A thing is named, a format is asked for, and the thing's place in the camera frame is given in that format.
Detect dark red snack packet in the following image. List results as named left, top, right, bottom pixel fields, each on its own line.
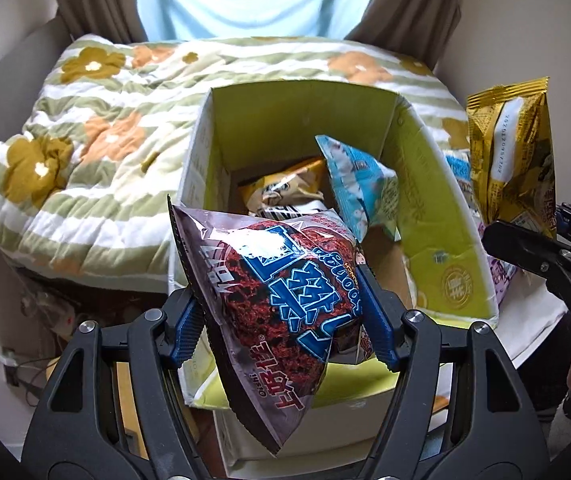
left=168, top=194, right=366, bottom=458

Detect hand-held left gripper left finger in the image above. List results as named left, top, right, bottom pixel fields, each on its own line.
left=20, top=287, right=206, bottom=480

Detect light blue snack packet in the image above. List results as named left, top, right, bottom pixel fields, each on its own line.
left=444, top=154, right=477, bottom=203
left=315, top=135, right=400, bottom=243

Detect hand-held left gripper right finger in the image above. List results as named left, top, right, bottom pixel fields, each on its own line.
left=355, top=262, right=551, bottom=480

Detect gold snack packet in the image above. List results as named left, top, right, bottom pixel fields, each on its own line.
left=467, top=76, right=559, bottom=238

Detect floral striped blanket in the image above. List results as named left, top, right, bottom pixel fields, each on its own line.
left=0, top=34, right=471, bottom=293

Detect black cable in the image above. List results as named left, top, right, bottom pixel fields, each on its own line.
left=0, top=345, right=63, bottom=407

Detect orange snack packet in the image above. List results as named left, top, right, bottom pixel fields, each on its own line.
left=238, top=157, right=327, bottom=216

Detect white power strip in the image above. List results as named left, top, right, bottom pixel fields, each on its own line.
left=30, top=290, right=80, bottom=337

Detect brown board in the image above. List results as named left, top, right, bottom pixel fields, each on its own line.
left=114, top=360, right=138, bottom=446

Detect yellow cardboard box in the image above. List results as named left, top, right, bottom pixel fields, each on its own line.
left=168, top=85, right=501, bottom=408

